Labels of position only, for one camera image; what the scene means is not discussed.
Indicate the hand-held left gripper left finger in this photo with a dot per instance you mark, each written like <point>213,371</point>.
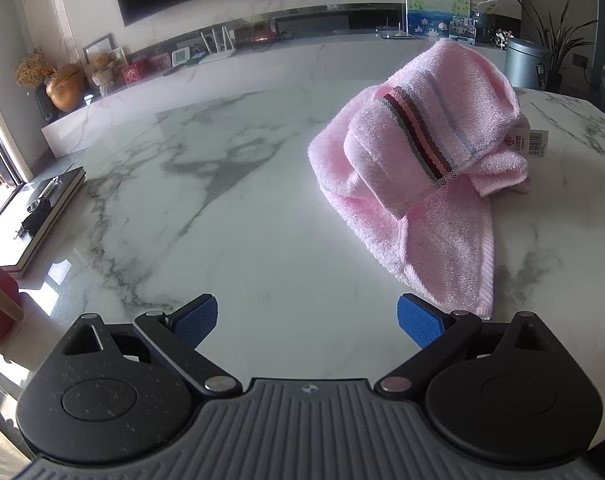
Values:
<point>200,317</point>

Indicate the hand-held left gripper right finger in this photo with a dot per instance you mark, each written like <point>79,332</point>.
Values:
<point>420,322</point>

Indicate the pink striped towel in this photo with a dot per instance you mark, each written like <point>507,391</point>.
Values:
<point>382,160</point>

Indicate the white paper towel tag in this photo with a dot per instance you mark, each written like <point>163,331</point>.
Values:
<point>535,141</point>

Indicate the wooden stick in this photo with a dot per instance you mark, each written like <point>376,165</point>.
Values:
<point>5,302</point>

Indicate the silver tin canister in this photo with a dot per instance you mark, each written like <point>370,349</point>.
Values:
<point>525,62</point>

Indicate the green potted plant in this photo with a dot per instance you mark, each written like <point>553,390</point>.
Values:
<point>557,40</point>

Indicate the marble television cabinet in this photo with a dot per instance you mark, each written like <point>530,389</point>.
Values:
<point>82,125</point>

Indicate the black white cow figurine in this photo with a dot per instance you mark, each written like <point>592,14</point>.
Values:
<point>502,40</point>

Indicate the red gift box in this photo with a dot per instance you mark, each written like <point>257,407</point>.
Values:
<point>134,72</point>

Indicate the pink gift box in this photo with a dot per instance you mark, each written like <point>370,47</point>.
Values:
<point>160,64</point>

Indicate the small white desk clock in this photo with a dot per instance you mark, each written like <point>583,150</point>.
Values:
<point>182,56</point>

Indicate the dark flower vase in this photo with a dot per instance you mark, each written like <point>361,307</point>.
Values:
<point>45,105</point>

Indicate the teddy bear figure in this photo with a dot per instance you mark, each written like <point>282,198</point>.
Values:
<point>104,72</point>

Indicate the white router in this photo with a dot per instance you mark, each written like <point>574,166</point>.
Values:
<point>222,55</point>

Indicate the brown round jar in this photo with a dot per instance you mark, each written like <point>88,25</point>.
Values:
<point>65,87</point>

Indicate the silver flat device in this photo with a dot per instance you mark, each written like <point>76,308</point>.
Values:
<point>393,33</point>

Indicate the colourful landscape painting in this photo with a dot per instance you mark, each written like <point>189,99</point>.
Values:
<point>427,15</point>

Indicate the dried flower bunch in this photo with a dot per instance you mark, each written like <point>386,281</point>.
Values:
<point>32,67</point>

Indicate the wall socket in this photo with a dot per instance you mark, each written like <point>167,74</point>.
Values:
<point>581,61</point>

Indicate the grey picture frame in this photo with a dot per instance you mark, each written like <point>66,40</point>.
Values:
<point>100,42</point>

